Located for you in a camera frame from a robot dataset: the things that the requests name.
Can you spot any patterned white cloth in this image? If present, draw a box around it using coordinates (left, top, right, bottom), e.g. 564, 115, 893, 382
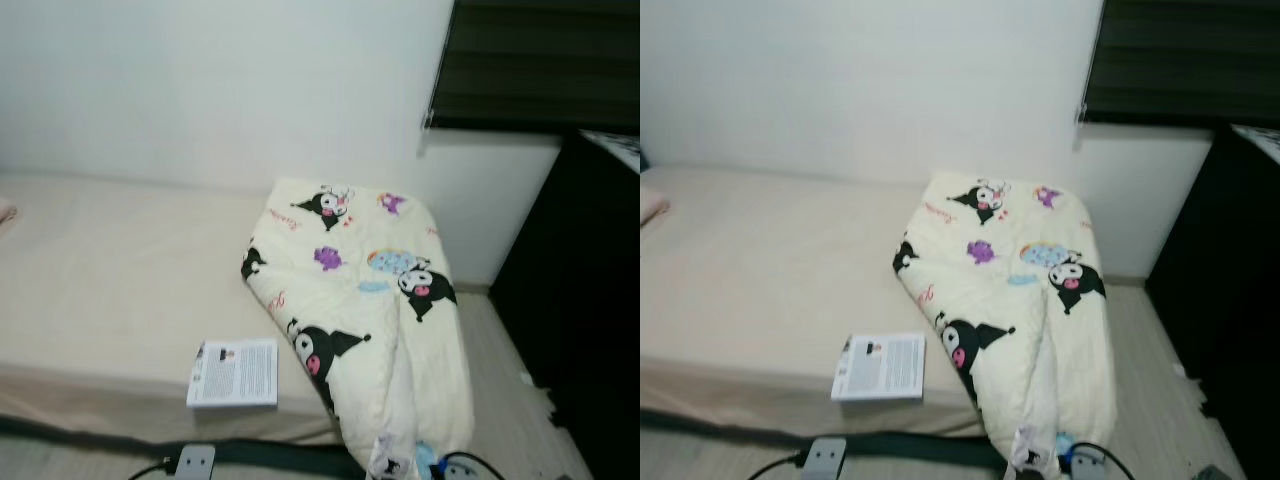
1230, 123, 1280, 166
580, 128, 640, 176

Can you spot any white printed booklet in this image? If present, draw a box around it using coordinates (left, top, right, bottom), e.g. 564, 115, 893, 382
186, 338, 280, 409
831, 332, 927, 403

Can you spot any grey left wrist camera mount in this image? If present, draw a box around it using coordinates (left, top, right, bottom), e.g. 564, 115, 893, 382
173, 443, 217, 480
803, 437, 848, 480

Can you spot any cream cartoon print blanket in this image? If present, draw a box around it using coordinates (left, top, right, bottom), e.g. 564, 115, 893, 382
892, 170, 1123, 480
240, 177, 476, 480

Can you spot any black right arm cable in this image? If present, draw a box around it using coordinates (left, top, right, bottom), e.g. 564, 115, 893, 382
440, 452, 509, 480
1065, 442, 1136, 480

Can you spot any black wardrobe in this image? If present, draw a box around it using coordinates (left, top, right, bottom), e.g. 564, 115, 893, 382
1145, 122, 1280, 480
488, 128, 640, 480

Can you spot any dark window blind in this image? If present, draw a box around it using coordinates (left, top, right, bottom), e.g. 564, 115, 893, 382
1082, 0, 1280, 129
425, 0, 640, 136

